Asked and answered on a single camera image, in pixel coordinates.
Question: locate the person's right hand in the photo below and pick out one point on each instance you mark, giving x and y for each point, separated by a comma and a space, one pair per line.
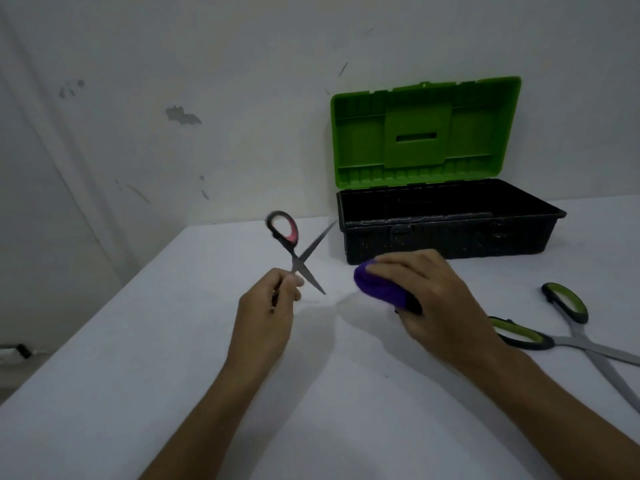
445, 309

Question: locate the person's left hand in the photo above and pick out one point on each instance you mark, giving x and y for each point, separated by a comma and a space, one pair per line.
262, 319

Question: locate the person's left fingers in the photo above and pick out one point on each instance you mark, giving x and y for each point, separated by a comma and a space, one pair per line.
290, 287

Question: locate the person's right thumb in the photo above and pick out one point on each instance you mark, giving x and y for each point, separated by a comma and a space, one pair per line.
412, 322

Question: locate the red and black scissors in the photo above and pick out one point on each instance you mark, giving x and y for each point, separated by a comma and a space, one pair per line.
300, 255

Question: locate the purple cleaning cloth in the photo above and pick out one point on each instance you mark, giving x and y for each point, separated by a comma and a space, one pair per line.
375, 288

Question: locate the person's right forearm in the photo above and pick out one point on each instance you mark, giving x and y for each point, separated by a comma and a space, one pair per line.
545, 414

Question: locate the person's left forearm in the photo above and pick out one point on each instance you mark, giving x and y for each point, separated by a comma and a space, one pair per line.
215, 419

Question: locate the green and black scissors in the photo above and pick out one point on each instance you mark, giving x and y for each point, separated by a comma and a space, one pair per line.
580, 340

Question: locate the black toolbox with green lid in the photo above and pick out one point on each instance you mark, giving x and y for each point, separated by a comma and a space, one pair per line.
425, 144

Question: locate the black metal bracket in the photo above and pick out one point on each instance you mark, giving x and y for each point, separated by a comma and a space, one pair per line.
21, 350

